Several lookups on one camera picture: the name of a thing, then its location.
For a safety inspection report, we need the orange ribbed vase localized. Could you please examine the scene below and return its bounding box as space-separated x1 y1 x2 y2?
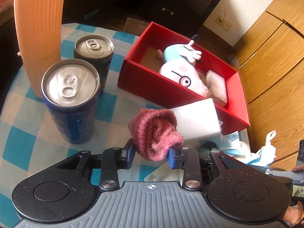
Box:
14 0 67 99

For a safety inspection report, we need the pink knitted sock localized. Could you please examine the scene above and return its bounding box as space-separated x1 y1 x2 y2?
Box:
128 108 185 162

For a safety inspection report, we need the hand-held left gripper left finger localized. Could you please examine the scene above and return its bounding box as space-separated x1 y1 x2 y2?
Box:
56 138 136 192

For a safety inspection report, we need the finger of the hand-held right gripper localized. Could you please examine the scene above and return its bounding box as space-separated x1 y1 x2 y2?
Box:
265 167 295 180

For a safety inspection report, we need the white sponge block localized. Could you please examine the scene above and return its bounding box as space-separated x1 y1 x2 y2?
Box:
169 98 223 143

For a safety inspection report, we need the beige wall socket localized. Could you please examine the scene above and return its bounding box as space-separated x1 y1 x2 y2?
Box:
215 15 233 31

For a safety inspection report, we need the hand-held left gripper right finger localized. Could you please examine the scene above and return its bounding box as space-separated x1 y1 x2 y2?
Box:
168 146 253 192

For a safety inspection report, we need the blue drink can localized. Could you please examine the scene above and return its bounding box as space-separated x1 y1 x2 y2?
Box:
41 59 101 145

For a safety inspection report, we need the black drink can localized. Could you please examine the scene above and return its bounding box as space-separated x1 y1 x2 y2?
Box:
74 35 114 96

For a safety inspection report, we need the worn white sponge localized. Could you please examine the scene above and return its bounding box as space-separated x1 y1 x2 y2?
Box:
205 70 229 107

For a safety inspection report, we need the cream plush toy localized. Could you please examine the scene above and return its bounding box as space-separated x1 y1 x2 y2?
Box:
237 140 253 158

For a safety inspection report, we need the dark wooden nightstand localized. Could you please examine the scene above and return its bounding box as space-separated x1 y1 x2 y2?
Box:
142 0 223 35

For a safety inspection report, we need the red cardboard box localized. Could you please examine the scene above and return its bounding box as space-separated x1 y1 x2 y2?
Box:
117 22 251 135

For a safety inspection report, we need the pink pig plush teal dress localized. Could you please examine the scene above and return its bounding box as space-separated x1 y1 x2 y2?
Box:
157 35 211 98

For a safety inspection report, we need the person's right hand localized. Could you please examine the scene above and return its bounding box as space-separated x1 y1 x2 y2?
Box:
283 205 304 227

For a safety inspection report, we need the light wooden wardrobe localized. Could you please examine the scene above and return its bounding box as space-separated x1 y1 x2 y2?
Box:
234 0 304 171

